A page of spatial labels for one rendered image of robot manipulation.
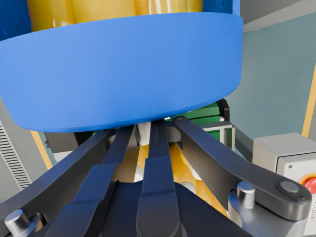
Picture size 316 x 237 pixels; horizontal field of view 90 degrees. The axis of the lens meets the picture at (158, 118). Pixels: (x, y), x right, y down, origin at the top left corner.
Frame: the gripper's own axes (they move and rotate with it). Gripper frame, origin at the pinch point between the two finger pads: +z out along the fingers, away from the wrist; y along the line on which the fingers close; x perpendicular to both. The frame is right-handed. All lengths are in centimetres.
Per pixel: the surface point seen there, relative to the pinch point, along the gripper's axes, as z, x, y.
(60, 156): 30, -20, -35
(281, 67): 116, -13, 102
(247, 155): 23.2, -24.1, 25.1
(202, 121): 26.1, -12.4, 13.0
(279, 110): 116, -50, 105
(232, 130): 18.1, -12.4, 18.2
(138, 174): 8.1, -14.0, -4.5
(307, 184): 5.1, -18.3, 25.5
